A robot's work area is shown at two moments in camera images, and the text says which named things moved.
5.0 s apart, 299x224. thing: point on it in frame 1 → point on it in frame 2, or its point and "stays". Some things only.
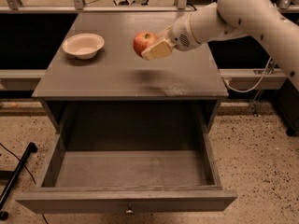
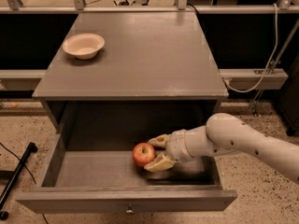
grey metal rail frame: x=234 y=78 stays
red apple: x=143 y=41 → x=143 y=154
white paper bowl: x=83 y=46 stays
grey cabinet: x=119 y=91 stays
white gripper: x=179 y=35 → x=176 y=146
